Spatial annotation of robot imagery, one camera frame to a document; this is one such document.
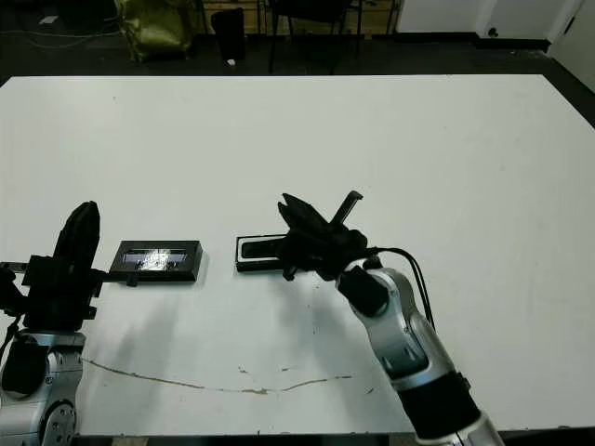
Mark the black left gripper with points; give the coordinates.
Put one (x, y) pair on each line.
(58, 297)

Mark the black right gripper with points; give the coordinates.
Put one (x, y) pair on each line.
(321, 251)

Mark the glossy black box lid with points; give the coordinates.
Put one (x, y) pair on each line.
(158, 260)

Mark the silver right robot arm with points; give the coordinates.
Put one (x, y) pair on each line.
(409, 334)

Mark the black box base white insert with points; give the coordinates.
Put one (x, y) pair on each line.
(239, 267)

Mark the black chair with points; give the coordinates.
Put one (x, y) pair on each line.
(311, 11)

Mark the wooden shelf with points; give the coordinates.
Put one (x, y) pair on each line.
(376, 17)

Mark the white paper sheet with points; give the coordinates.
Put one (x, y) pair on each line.
(48, 20)

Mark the yellow-green bag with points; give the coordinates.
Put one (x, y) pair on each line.
(155, 25)

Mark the white door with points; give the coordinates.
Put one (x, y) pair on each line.
(578, 37)

